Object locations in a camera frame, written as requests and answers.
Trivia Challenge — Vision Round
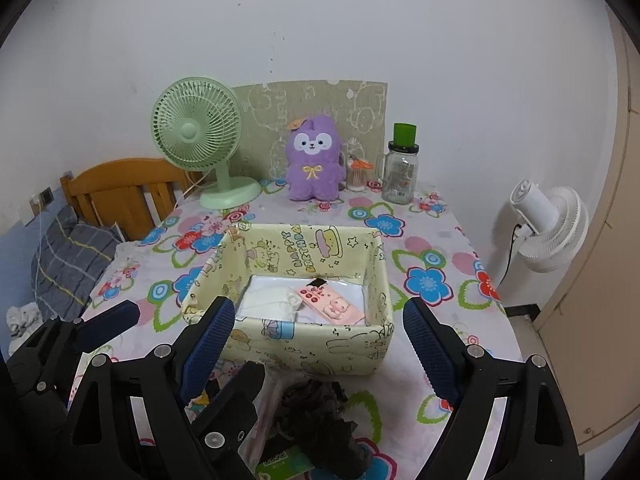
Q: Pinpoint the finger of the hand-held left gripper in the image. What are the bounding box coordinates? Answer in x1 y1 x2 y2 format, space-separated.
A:
10 301 142 401
192 361 266 467

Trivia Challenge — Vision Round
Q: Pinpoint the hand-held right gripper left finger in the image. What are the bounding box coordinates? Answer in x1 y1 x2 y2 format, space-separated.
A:
62 296 236 480

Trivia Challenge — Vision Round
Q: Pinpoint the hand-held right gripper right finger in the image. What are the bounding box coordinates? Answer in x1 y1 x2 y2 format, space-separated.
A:
402 297 583 480

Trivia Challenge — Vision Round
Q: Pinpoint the dark cloth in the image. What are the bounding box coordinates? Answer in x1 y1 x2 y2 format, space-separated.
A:
277 379 373 466

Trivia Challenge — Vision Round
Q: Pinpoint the yellow cartoon printed box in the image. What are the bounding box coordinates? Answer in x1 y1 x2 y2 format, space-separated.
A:
181 222 396 377

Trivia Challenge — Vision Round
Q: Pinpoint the clear plastic wrapped packet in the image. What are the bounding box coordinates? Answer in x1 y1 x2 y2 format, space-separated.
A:
245 372 288 466

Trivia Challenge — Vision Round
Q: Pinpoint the grey plaid pillow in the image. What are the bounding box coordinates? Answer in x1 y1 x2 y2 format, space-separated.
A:
31 205 123 321

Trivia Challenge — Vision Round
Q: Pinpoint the white folded cloth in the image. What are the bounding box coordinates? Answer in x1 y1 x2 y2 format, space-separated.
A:
239 274 373 325

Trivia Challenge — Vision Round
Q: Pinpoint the white crumpled cloth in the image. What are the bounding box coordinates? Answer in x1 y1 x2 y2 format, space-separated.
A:
6 302 46 351

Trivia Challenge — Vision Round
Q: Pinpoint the glass jar green lid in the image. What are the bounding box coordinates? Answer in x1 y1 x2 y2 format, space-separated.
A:
375 122 420 205

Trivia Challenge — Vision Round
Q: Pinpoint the white fan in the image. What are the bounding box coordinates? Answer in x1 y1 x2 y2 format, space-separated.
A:
509 177 590 274

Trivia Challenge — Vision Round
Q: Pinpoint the clear swab holder orange lid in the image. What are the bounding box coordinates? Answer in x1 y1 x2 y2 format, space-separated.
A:
346 152 374 193

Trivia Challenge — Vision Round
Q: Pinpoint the purple plush toy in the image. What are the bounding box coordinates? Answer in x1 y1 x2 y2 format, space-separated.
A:
284 114 347 202

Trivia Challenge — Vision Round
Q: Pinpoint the green desk fan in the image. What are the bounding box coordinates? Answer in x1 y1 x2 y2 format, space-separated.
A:
151 76 262 209

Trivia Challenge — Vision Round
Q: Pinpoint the black fan cable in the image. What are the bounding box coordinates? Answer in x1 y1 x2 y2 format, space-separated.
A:
497 222 523 283

